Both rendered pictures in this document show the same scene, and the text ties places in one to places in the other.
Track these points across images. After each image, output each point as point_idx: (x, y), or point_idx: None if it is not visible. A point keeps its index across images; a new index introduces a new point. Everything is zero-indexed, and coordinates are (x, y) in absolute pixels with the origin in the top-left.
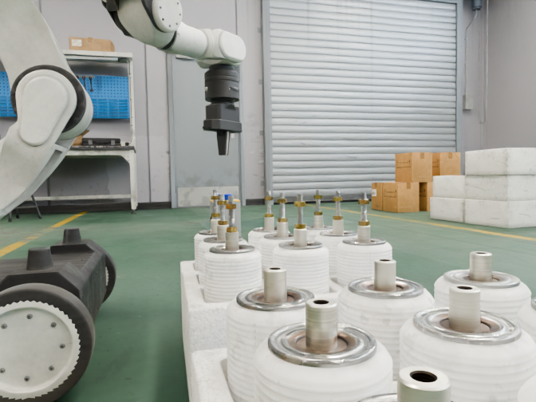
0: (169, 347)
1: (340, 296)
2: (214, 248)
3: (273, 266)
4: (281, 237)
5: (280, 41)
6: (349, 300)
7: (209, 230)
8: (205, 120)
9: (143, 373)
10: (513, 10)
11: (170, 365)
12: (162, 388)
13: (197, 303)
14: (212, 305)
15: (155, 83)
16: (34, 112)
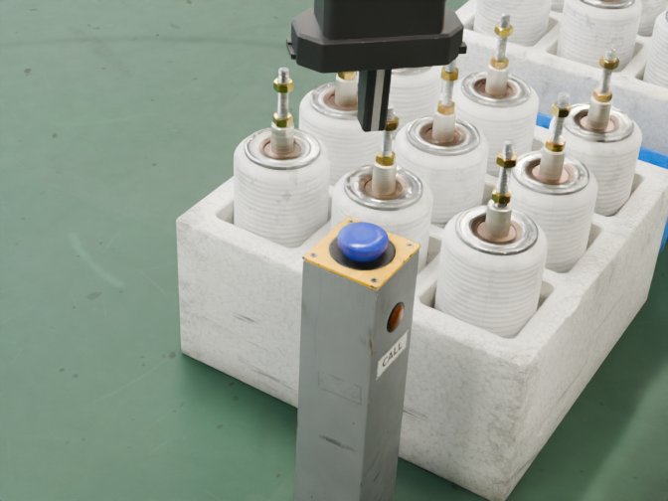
0: (554, 485)
1: (635, 12)
2: (619, 134)
3: (529, 131)
4: (460, 126)
5: None
6: (640, 6)
7: (499, 244)
8: (461, 22)
9: (644, 433)
10: None
11: (591, 427)
12: (636, 384)
13: (656, 180)
14: (644, 165)
15: None
16: None
